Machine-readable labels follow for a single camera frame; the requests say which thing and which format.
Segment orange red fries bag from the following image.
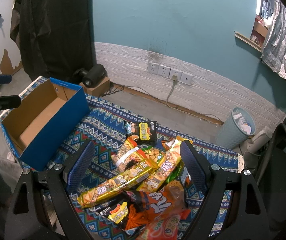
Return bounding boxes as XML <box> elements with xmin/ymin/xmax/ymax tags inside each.
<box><xmin>112</xmin><ymin>137</ymin><xmax>146</xmax><ymax>173</ymax></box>

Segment red chip bag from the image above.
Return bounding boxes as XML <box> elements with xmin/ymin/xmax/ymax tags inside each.
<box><xmin>136</xmin><ymin>209</ymin><xmax>191</xmax><ymax>240</ymax></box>

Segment blue cardboard box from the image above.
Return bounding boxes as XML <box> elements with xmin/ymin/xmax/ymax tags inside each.
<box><xmin>0</xmin><ymin>76</ymin><xmax>89</xmax><ymax>171</ymax></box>

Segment black chair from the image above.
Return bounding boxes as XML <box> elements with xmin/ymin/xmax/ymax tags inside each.
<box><xmin>255</xmin><ymin>124</ymin><xmax>286</xmax><ymax>237</ymax></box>

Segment blue patterned tablecloth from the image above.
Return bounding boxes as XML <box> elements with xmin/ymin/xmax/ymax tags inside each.
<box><xmin>0</xmin><ymin>77</ymin><xmax>238</xmax><ymax>239</ymax></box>

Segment white appliance by bin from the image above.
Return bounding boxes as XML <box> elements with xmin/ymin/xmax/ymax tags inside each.
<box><xmin>239</xmin><ymin>126</ymin><xmax>273</xmax><ymax>170</ymax></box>

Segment orange chip bag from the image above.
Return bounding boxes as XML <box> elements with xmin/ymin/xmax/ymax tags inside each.
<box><xmin>121</xmin><ymin>180</ymin><xmax>187</xmax><ymax>230</ymax></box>

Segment black hanging garment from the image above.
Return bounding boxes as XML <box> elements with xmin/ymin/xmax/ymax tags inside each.
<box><xmin>10</xmin><ymin>0</ymin><xmax>94</xmax><ymax>84</ymax></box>

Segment light blue waste bin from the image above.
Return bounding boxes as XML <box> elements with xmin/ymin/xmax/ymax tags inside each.
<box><xmin>215</xmin><ymin>107</ymin><xmax>255</xmax><ymax>150</ymax></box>

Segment green peanut snack bag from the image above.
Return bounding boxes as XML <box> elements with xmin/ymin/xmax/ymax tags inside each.
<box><xmin>142</xmin><ymin>146</ymin><xmax>184</xmax><ymax>184</ymax></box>

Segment small cardboard box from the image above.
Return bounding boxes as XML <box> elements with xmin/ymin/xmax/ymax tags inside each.
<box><xmin>80</xmin><ymin>77</ymin><xmax>110</xmax><ymax>97</ymax></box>

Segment silver foil curtain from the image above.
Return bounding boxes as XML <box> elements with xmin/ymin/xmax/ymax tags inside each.
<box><xmin>261</xmin><ymin>0</ymin><xmax>286</xmax><ymax>80</ymax></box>

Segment wooden window sill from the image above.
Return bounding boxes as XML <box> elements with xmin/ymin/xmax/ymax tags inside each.
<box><xmin>234</xmin><ymin>31</ymin><xmax>262</xmax><ymax>52</ymax></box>

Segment white wall sockets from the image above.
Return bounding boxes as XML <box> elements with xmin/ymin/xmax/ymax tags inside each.
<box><xmin>147</xmin><ymin>62</ymin><xmax>193</xmax><ymax>85</ymax></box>

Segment grey plug and cable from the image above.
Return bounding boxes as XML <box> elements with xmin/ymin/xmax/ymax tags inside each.
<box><xmin>166</xmin><ymin>75</ymin><xmax>224</xmax><ymax>124</ymax></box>

